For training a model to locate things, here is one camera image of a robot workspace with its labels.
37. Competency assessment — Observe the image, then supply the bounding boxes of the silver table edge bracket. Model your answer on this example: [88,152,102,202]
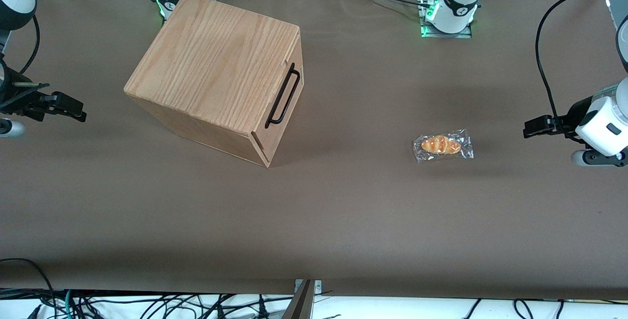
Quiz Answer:
[293,279,323,319]

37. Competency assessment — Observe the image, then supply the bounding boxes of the black looped floor cable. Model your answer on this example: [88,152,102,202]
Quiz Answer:
[0,258,55,319]

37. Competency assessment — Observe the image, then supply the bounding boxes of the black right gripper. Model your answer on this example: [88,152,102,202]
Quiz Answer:
[0,81,88,123]

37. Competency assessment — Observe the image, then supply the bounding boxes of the tangled black floor cables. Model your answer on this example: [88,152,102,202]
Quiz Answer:
[0,287,295,319]

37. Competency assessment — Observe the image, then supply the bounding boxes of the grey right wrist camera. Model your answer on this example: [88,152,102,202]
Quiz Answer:
[0,119,26,138]

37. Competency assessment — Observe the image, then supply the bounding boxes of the wooden drawer cabinet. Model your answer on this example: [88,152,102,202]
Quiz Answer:
[124,0,305,169]

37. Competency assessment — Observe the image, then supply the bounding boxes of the bread roll in clear wrapper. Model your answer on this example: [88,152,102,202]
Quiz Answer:
[412,129,475,163]

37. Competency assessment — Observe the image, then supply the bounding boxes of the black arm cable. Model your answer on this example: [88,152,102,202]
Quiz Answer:
[19,14,41,75]
[535,0,628,143]

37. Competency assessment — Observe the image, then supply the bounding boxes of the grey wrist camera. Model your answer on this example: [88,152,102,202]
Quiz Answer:
[571,149,628,168]
[0,119,26,138]

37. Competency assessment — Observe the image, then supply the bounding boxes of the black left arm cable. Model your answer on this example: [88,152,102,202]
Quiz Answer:
[535,0,628,143]

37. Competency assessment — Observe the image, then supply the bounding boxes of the brown table mat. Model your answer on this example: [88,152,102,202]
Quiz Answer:
[0,0,628,301]

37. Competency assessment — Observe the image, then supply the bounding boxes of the black metal drawer handle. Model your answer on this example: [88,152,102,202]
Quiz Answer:
[264,62,301,130]

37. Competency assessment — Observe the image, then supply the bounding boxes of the light wooden drawer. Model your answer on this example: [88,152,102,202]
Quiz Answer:
[252,32,305,163]

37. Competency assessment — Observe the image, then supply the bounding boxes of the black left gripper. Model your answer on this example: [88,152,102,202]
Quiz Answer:
[523,96,597,139]

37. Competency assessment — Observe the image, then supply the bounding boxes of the dark metal post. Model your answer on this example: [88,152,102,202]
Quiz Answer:
[282,280,314,319]

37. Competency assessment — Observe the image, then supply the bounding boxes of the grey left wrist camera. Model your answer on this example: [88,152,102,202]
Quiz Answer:
[571,149,628,168]

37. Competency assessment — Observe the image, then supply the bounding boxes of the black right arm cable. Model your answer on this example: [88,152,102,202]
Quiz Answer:
[19,14,41,75]

